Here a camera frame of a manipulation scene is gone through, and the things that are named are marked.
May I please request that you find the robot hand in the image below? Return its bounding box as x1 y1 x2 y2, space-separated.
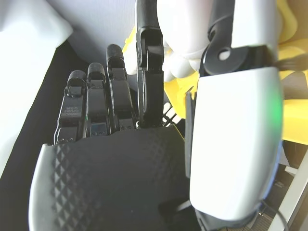
28 0 284 231

